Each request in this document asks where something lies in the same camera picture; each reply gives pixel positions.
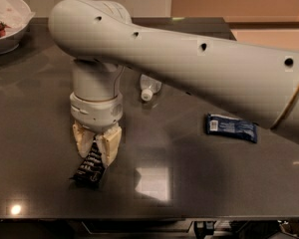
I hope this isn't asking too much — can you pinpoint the blue rxbar blueberry bar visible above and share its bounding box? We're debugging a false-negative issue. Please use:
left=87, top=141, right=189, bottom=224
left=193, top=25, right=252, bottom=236
left=205, top=114, right=258, bottom=143

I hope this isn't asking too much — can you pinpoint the clear plastic water bottle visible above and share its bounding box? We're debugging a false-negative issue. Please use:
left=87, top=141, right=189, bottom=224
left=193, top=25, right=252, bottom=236
left=140, top=75, right=162, bottom=102

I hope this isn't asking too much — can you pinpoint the white bowl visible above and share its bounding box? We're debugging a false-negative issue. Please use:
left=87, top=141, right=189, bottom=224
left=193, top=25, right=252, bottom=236
left=0, top=0, right=35, bottom=54

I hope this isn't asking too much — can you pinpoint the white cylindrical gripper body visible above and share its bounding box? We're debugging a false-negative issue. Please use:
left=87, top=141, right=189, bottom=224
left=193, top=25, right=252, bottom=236
left=70, top=93, right=123, bottom=132

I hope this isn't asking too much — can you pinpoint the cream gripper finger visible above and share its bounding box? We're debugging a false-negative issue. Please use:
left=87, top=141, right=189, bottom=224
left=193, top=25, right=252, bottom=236
left=96, top=123, right=122, bottom=167
left=72, top=121, right=95, bottom=158

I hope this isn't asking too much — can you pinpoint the black rxbar chocolate bar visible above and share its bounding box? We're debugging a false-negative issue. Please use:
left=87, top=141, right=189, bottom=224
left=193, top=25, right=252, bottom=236
left=72, top=142, right=105, bottom=188

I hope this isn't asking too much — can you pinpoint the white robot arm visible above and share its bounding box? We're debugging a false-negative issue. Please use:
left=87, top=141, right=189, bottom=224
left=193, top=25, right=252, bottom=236
left=48, top=0, right=299, bottom=165

